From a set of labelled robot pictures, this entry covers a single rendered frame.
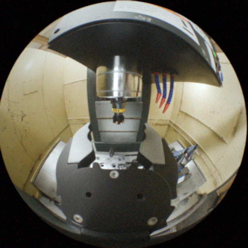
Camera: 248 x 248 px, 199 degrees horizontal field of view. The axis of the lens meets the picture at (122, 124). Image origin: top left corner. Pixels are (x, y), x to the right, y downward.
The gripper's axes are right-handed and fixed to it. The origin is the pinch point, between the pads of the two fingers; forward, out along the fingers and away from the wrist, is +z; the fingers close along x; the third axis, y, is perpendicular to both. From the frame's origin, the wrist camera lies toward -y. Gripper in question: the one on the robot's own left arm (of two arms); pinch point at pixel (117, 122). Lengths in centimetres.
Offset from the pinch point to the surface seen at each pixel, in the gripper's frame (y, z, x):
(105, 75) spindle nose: -9.4, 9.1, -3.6
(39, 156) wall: 49, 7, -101
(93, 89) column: -6, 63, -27
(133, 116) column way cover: 22, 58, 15
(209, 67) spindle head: -15.8, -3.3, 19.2
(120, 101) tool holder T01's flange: -1.2, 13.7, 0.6
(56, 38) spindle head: -16.1, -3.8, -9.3
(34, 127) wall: 17, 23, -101
